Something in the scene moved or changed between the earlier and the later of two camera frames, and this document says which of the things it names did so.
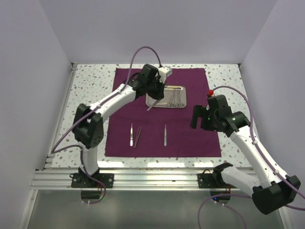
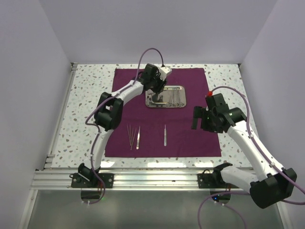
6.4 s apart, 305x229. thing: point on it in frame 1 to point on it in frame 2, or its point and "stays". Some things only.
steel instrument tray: (175, 96) stays
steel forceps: (173, 103) stays
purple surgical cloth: (136, 130) stays
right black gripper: (201, 111) stays
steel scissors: (178, 103) stays
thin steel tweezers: (137, 138) to (132, 141)
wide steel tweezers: (131, 136) to (138, 137)
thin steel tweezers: (149, 108) to (129, 135)
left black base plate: (82, 181) stays
